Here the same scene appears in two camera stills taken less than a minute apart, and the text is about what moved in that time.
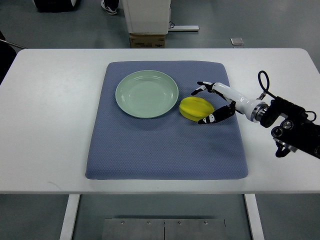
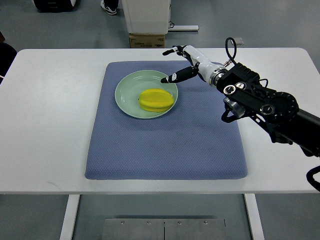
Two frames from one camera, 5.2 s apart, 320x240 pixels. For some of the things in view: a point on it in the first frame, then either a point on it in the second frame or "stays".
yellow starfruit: (194, 108) → (155, 100)
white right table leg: (254, 216) stays
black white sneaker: (110, 6) stays
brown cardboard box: (147, 40) stays
